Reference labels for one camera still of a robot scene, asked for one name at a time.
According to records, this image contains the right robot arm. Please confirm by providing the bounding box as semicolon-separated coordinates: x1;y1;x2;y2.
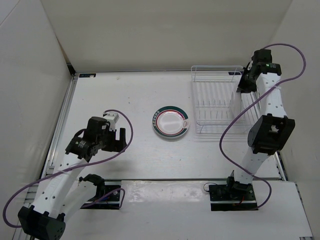
234;49;295;185

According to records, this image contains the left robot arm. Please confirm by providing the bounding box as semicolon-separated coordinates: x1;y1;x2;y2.
18;112;127;240

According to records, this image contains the blue table sticker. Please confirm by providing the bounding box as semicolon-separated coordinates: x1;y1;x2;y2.
78;73;97;78

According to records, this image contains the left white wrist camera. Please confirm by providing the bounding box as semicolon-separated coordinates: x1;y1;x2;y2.
103;112;119;132

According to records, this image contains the white wire dish rack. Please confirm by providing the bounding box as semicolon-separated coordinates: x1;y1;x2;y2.
191;65;256;135

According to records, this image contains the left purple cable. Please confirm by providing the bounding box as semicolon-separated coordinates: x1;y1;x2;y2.
2;109;134;228

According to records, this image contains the purple cable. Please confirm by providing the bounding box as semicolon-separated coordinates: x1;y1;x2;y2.
219;43;307;210
2;109;134;228

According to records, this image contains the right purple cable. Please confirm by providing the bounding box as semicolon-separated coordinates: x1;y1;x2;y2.
219;43;307;210

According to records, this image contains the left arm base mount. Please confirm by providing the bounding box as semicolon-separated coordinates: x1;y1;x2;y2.
81;180;126;210

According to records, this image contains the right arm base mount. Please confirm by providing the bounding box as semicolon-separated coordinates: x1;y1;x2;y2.
203;176;258;212

